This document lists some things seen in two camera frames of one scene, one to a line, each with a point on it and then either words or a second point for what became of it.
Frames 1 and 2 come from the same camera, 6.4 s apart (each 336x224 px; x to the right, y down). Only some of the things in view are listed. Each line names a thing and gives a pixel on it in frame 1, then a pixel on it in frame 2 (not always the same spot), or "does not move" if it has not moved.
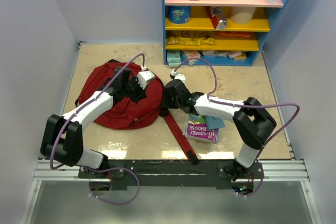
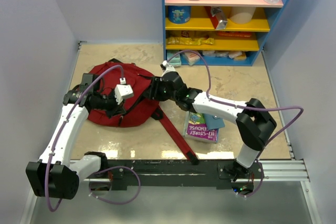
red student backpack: [123, 115] does not move
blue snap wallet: [212, 123] does not move
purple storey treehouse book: [195, 128] does not move
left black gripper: [142, 94] -> [117, 109]
